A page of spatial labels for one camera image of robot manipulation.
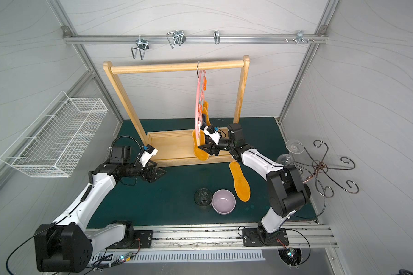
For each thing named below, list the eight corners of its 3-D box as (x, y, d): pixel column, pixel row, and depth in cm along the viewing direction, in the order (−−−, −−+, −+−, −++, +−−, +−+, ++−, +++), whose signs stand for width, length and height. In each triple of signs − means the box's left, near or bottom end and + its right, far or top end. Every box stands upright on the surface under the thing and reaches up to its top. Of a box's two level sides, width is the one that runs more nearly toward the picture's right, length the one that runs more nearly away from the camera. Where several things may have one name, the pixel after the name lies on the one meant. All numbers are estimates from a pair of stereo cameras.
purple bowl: (210, 215, 81) (210, 212, 77) (210, 193, 88) (210, 189, 84) (235, 215, 81) (236, 212, 77) (233, 193, 88) (234, 189, 84)
